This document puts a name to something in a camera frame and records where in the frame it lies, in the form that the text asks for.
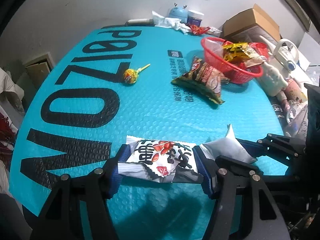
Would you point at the teal bubble mailer mat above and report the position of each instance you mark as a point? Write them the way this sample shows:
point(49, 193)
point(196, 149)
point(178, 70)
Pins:
point(82, 114)

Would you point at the yellow snack packet in basket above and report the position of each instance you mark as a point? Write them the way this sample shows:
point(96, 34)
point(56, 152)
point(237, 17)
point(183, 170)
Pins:
point(236, 51)

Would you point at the yellow lollipop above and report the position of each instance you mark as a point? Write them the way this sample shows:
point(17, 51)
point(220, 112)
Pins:
point(130, 76)

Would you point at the white peanut snack packet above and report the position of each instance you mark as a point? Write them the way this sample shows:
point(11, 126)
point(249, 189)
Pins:
point(160, 161)

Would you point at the blue deer humidifier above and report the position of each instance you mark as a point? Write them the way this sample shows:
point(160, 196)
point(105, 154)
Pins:
point(179, 12)

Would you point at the clear plastic bag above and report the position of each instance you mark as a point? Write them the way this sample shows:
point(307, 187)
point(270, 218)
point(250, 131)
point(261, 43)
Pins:
point(297, 121)

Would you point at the red plastic basket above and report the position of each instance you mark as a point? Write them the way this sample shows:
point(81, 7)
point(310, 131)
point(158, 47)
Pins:
point(213, 55)

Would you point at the dark cereal snack bag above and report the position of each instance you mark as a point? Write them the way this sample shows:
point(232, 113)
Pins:
point(204, 79)

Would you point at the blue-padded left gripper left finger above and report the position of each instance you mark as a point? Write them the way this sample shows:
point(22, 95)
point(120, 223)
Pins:
point(114, 179)

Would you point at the cardboard box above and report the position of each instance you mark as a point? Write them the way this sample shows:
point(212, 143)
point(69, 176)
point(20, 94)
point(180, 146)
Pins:
point(249, 24)

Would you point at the white water jug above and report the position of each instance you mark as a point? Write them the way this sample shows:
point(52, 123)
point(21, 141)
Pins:
point(277, 69)

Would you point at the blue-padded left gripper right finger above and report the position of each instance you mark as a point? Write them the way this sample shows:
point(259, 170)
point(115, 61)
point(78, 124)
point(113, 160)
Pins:
point(207, 168)

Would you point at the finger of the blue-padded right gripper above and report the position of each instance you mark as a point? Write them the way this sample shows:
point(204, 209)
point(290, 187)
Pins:
point(238, 168)
point(253, 148)

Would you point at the beige snack packet in basket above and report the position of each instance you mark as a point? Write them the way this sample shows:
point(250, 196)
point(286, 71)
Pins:
point(255, 60)

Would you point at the red snack wrapper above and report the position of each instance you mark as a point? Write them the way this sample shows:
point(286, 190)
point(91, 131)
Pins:
point(195, 30)

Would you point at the framed wall picture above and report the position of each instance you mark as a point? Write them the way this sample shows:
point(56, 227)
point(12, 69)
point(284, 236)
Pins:
point(301, 14)

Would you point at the white lidded jar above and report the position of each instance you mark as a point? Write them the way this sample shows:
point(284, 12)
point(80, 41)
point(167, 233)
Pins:
point(195, 17)

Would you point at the crumpled white tissue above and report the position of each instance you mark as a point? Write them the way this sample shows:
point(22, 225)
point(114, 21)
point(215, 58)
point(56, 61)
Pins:
point(169, 23)

